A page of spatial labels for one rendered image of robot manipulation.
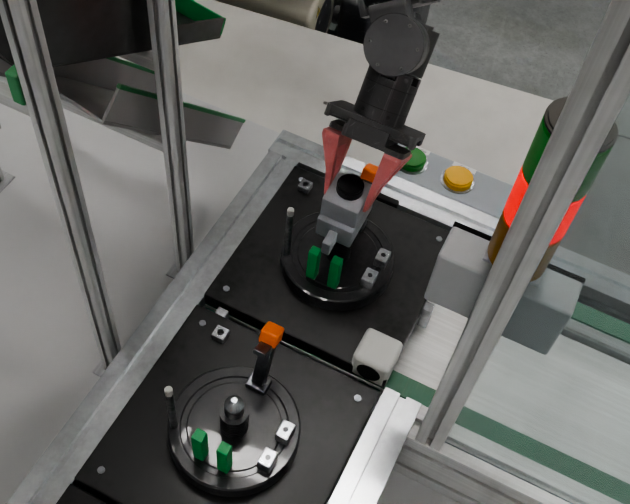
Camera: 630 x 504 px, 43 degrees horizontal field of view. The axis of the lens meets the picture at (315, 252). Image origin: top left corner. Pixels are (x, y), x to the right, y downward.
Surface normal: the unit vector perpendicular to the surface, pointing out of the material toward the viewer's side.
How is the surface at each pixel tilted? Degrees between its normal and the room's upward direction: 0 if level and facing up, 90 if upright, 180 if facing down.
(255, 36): 0
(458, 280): 90
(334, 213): 93
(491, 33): 0
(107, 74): 90
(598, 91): 90
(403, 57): 53
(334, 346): 0
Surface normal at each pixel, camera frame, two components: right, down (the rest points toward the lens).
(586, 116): -0.44, 0.70
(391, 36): -0.22, 0.25
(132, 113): 0.81, 0.51
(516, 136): 0.07, -0.59
